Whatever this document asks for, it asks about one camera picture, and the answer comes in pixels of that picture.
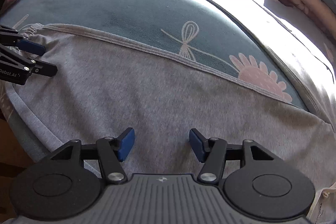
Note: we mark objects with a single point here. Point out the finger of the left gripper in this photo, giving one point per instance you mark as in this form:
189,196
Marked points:
31,47
43,68

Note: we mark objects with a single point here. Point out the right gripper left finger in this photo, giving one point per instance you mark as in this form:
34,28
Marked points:
111,153

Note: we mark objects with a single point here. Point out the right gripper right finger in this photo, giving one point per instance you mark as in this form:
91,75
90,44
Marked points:
211,153

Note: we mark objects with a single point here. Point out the grey sweatpants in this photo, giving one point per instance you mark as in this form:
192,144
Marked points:
170,87

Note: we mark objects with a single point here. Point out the teal floral bed sheet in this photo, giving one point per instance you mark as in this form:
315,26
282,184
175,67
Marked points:
157,16

